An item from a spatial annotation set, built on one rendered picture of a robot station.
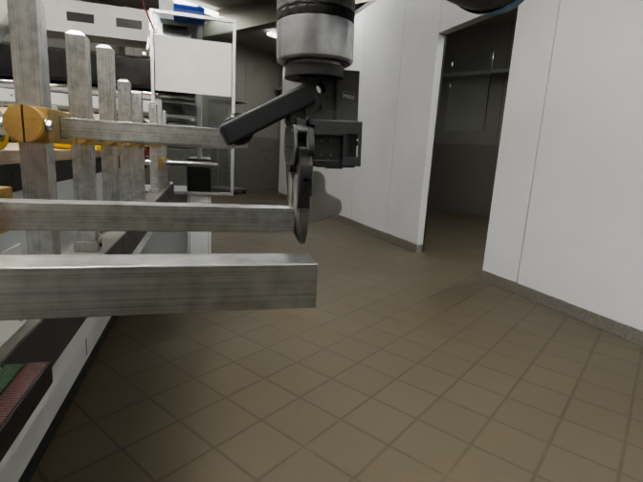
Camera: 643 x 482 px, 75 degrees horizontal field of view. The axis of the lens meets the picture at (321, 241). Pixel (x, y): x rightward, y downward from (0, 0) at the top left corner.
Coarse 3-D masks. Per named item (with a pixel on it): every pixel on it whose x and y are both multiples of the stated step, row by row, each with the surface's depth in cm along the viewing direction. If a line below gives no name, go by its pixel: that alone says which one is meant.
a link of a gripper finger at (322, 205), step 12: (312, 180) 51; (324, 180) 51; (312, 192) 51; (324, 192) 51; (312, 204) 51; (324, 204) 52; (336, 204) 52; (300, 216) 51; (312, 216) 52; (324, 216) 52; (300, 228) 52; (300, 240) 53
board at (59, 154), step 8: (8, 144) 155; (16, 144) 167; (0, 152) 82; (8, 152) 85; (16, 152) 89; (56, 152) 113; (64, 152) 120; (96, 152) 154; (0, 160) 82; (8, 160) 85; (16, 160) 89; (56, 160) 113
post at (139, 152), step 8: (136, 96) 151; (136, 104) 152; (136, 112) 153; (136, 120) 153; (136, 152) 155; (136, 160) 156; (136, 168) 156; (136, 176) 157; (136, 184) 157; (136, 192) 158; (144, 192) 161; (136, 200) 159
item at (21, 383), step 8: (24, 368) 42; (32, 368) 42; (40, 368) 42; (24, 376) 40; (32, 376) 40; (16, 384) 39; (24, 384) 39; (8, 392) 38; (16, 392) 38; (24, 392) 38; (0, 400) 36; (8, 400) 37; (16, 400) 37; (0, 408) 35; (8, 408) 35; (0, 416) 34; (8, 416) 35; (0, 424) 33
